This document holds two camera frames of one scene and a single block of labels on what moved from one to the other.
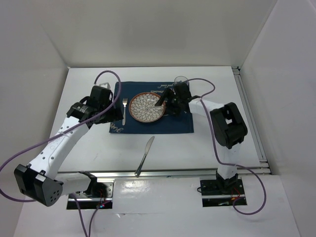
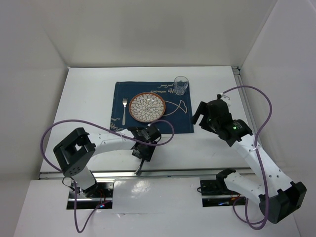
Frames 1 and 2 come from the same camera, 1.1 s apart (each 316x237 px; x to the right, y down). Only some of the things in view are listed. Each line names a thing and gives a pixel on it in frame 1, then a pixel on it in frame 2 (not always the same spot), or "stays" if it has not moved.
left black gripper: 116,114 to 146,155
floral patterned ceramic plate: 142,107 stays
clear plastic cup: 181,80 stays
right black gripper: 175,111 to 202,108
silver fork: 125,101 stays
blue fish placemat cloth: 169,123 stays
